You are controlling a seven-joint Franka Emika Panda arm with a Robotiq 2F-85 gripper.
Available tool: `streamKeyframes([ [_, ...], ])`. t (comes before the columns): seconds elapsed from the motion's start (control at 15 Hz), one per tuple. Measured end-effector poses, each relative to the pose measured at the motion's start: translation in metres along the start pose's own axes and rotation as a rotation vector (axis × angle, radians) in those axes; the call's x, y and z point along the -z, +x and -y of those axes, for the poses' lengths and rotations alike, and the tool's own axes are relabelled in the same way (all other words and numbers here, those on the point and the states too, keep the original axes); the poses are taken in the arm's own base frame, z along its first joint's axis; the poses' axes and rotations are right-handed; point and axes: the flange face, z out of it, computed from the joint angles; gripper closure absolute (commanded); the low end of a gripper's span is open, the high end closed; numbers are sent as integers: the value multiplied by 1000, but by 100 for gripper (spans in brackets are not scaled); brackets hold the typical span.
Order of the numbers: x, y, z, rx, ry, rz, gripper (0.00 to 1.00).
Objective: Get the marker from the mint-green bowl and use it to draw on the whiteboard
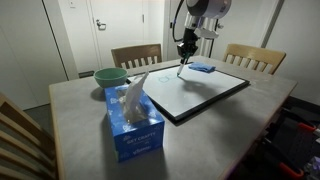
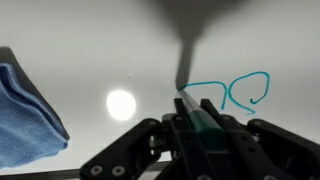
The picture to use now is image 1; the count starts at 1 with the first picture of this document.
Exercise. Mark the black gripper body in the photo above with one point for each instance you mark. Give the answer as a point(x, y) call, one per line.
point(188, 41)

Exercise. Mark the green and white marker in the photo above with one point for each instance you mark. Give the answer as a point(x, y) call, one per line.
point(180, 70)

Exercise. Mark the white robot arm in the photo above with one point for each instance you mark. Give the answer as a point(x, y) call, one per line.
point(208, 7)

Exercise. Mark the black-framed whiteboard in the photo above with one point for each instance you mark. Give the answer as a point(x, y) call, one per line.
point(206, 91)

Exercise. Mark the mint-green bowl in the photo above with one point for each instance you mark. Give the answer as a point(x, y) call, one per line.
point(110, 80)

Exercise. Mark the blue cloth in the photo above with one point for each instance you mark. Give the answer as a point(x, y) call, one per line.
point(201, 67)

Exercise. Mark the brown wooden chair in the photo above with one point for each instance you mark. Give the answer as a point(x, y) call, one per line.
point(133, 51)

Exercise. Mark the white door with round knob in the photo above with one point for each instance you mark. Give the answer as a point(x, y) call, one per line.
point(246, 30)

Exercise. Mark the white tissue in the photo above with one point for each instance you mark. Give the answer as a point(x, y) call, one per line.
point(133, 96)

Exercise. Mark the light wooden chair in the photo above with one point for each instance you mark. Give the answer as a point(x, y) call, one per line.
point(16, 128)
point(253, 51)

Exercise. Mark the blue tissue box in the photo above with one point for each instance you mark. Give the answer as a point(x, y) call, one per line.
point(140, 136)

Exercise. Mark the white wall light switch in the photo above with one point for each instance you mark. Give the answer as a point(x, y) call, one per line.
point(72, 3)

